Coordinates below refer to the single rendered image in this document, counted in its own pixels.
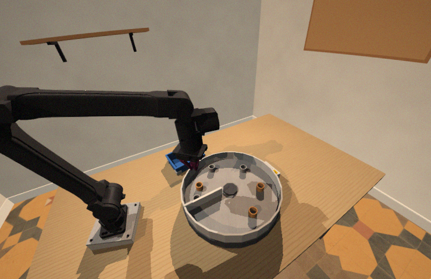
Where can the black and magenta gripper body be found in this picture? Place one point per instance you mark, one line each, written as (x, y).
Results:
(188, 150)

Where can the blue crate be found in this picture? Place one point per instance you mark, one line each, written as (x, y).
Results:
(176, 164)

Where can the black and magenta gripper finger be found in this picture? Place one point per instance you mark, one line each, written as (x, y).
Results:
(187, 164)
(195, 164)

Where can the bronze bushing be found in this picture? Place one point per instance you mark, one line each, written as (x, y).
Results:
(199, 184)
(260, 185)
(251, 214)

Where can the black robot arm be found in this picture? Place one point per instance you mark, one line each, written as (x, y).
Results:
(102, 197)

